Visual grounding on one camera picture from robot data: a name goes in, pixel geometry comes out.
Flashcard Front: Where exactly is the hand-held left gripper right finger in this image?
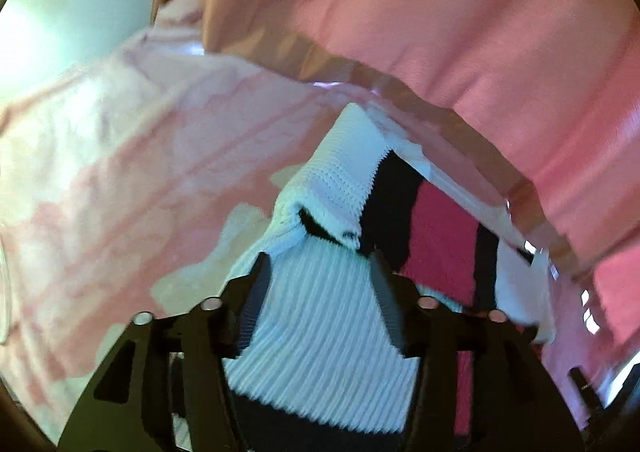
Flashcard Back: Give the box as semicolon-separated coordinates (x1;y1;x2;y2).
368;250;584;452

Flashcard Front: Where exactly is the plain pink cloth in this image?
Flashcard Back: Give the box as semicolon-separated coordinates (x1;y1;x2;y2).
280;0;640;348

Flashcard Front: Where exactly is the pink patterned bedsheet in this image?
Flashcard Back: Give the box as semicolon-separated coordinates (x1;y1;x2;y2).
0;0;623;438

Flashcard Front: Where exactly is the white black ribbed sock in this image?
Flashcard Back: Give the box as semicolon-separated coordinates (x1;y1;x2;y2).
172;102;428;452
472;224;559;345

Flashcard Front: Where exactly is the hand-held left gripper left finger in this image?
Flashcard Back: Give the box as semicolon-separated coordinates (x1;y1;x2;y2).
57;252;273;452

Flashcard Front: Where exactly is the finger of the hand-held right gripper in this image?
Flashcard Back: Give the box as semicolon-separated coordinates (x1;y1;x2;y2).
569;366;603;414

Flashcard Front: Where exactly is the clear plastic cover edge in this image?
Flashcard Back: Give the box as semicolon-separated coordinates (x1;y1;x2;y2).
295;29;603;333

